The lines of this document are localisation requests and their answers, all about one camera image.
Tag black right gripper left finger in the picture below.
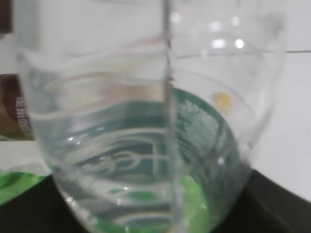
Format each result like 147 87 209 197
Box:
0 176 87 233

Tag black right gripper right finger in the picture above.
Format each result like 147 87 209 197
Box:
214 168 311 233

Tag clear water bottle green label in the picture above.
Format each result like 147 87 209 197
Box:
13 0 286 233

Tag green soda bottle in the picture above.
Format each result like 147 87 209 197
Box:
0 171 46 205

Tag brown Nescafe coffee bottle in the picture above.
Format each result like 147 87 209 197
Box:
0 0 35 141

